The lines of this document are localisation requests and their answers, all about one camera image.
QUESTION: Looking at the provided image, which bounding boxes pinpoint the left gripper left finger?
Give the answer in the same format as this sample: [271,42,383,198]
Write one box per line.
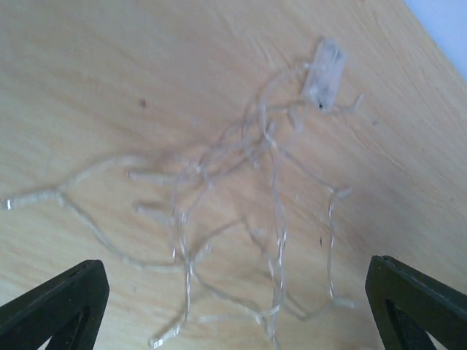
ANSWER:
[1,260,109,349]

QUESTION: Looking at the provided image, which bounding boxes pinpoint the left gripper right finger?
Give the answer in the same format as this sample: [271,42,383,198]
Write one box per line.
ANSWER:
[366,255,466,349]

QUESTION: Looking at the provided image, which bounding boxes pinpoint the clear string lights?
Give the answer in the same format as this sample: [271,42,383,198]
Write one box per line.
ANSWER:
[3,36,366,349]

